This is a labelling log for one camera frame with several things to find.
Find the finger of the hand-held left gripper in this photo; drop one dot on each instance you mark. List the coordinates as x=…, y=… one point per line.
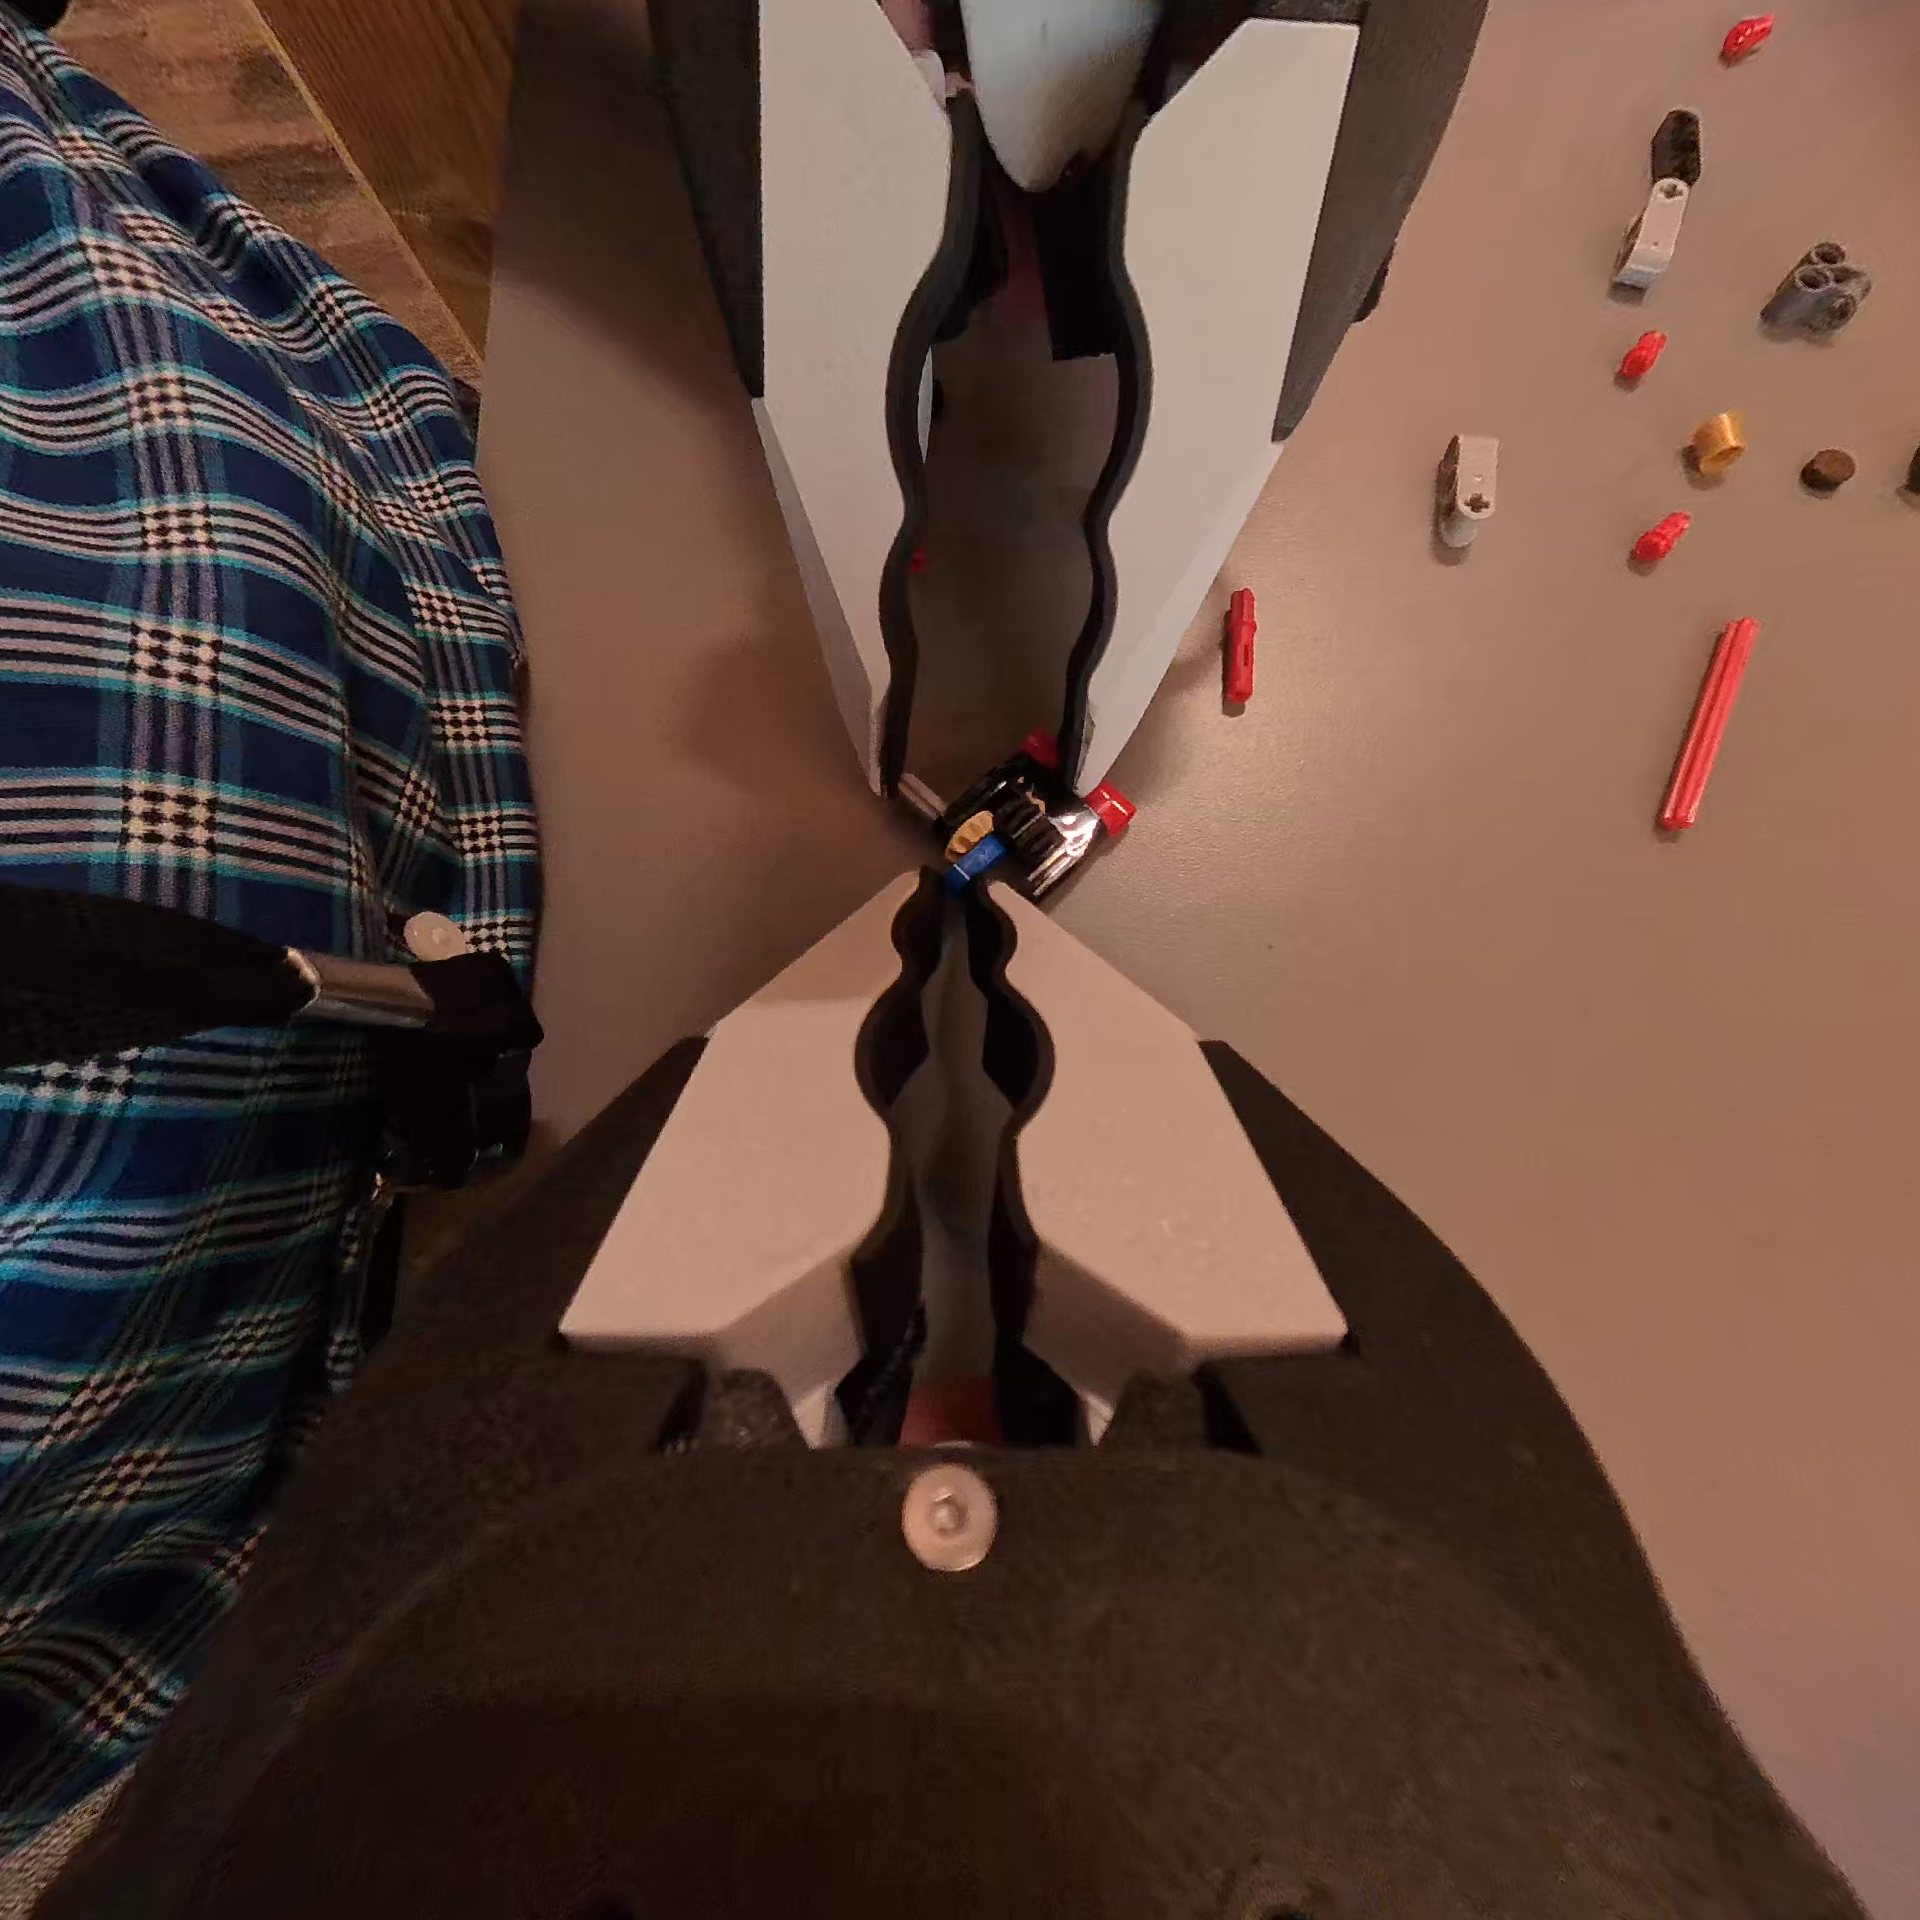
x=1230, y=269
x=840, y=225

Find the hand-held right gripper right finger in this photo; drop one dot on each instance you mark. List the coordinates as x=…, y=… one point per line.
x=1185, y=1201

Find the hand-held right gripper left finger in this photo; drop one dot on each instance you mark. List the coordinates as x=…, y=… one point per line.
x=735, y=1201

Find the small black lego assembly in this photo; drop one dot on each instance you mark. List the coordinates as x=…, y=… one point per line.
x=1050, y=832

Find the short blue lego pin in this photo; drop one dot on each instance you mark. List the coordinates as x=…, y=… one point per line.
x=975, y=867

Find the light grey lego beam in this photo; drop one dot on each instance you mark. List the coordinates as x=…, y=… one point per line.
x=1467, y=495
x=1650, y=234

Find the short black lego beam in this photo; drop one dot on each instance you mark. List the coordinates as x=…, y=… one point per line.
x=1675, y=147

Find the small red lego pin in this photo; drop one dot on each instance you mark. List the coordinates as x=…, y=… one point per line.
x=1663, y=538
x=1747, y=37
x=1642, y=355

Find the long red lego pin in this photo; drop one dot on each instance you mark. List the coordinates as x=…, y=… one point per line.
x=1240, y=647

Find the dark grey lego connector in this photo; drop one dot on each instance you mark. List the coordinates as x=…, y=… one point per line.
x=1818, y=284

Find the tan lego bush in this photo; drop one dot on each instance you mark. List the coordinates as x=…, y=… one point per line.
x=1722, y=441

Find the black lego bush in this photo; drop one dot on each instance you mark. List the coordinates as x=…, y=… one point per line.
x=1827, y=469

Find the long red lego axle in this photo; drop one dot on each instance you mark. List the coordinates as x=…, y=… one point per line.
x=1709, y=725

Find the person's left hand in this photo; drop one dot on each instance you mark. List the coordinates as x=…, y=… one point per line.
x=1023, y=263

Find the person in plaid shirt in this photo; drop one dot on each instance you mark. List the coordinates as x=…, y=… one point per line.
x=224, y=600

